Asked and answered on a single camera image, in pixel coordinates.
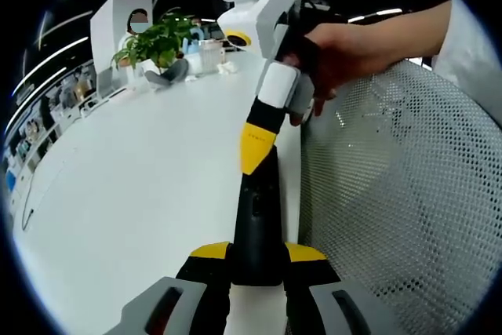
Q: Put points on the green potted plant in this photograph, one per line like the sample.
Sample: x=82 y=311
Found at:
x=153 y=42

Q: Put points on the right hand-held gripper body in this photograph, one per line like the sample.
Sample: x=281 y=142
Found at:
x=251 y=21

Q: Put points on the black remote control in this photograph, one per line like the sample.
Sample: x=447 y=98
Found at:
x=259 y=241

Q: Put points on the white office chair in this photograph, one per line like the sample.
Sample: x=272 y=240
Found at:
x=106 y=82

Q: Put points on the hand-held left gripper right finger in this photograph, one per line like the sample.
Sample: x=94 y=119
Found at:
x=317 y=292

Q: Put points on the person's white sleeve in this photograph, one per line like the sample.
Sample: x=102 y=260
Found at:
x=466 y=44

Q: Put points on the clear plastic container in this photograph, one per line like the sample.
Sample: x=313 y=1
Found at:
x=211 y=57

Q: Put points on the person's right hand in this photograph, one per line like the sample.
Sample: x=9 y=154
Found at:
x=349 y=56

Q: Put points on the blue plastic item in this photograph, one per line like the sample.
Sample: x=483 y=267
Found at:
x=192 y=41

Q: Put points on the white mesh chair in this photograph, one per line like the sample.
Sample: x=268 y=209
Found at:
x=412 y=201

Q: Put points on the crumpled white tissue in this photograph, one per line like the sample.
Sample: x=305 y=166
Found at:
x=227 y=67

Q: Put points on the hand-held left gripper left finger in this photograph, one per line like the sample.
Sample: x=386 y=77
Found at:
x=188 y=296

